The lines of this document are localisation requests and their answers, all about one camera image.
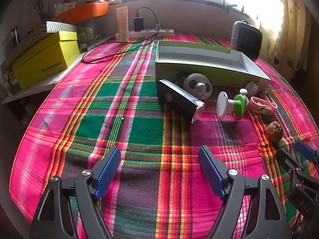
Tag brown walnut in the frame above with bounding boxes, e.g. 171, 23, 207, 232
267, 121, 284, 143

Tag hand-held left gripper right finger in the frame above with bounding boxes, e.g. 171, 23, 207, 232
198, 145, 292, 239

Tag glass tank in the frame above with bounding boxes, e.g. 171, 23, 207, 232
76, 17, 110, 53

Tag orange plastic tray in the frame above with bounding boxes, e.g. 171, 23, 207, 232
52, 1, 110, 23

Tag cream tube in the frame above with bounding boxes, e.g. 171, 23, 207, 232
116, 6, 129, 42

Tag green white cardboard box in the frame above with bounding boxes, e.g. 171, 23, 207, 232
155, 40, 272, 90

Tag black charger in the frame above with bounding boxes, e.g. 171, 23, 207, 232
134, 17, 145, 31

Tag cream patterned curtain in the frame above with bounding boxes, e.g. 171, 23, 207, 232
259, 0, 319, 80

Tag yellow green box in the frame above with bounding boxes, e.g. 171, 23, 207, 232
12, 31, 80, 90

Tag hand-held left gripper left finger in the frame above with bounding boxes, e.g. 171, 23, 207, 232
29, 146, 122, 239

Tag pink green plaid tablecloth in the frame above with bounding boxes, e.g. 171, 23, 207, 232
9, 33, 319, 239

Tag grey black desk heater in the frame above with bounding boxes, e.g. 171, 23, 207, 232
230, 20, 263, 61

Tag black charger cable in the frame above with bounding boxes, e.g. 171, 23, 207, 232
82, 7, 160, 64

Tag dried branches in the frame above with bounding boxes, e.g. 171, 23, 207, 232
26, 0, 63, 22

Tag white power strip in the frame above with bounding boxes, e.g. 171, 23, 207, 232
115, 28, 175, 40

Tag green white spool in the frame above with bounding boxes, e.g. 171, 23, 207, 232
216, 91, 249, 120

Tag green white striped box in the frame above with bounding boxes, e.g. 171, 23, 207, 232
5, 21, 78, 63

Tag white dome light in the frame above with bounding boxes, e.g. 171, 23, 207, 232
245, 81, 260, 96

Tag black bike light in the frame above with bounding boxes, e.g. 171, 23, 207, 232
158, 79, 205, 124

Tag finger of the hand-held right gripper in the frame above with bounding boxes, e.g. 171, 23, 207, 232
293, 140, 319, 163
275, 148, 309, 187

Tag white panda face toy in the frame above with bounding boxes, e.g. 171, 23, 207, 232
184, 73, 213, 102

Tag paper cards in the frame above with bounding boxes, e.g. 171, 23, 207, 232
54, 0, 86, 17

